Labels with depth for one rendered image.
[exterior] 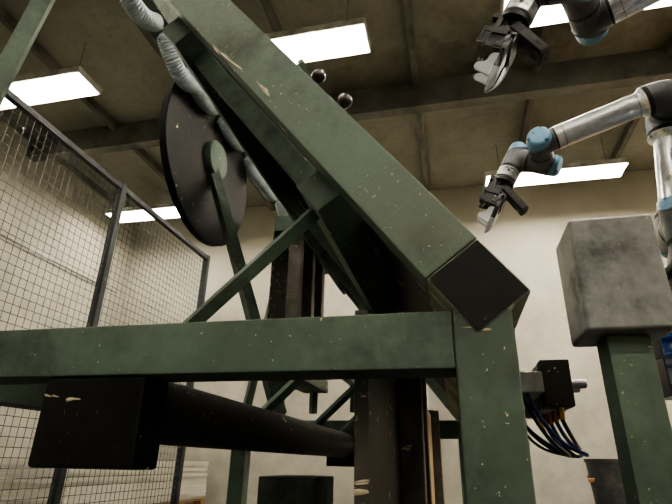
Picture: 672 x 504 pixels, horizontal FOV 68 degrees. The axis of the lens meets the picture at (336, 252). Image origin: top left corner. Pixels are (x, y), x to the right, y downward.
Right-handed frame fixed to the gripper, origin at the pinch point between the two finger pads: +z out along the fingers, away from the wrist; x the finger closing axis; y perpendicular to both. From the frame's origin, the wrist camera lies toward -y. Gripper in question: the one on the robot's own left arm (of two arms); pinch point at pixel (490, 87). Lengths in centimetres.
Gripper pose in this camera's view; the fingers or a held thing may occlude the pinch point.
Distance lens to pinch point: 122.8
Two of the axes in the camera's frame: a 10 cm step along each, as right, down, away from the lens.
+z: -4.7, 8.5, -2.4
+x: -2.4, -3.9, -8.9
